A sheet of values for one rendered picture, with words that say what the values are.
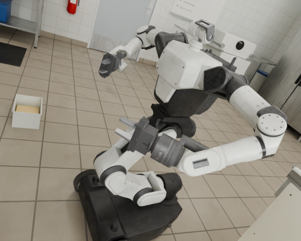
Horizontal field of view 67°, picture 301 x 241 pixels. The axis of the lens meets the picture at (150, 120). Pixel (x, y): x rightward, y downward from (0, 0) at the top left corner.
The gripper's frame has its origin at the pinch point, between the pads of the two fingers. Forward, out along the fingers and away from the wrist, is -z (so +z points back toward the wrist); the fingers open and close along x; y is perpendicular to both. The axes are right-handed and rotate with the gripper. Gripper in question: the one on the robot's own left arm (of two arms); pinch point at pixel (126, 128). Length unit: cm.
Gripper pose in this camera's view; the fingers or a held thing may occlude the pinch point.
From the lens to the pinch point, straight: 73.8
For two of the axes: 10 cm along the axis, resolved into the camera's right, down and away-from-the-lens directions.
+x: 3.7, -8.1, -4.5
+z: 8.8, 4.6, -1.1
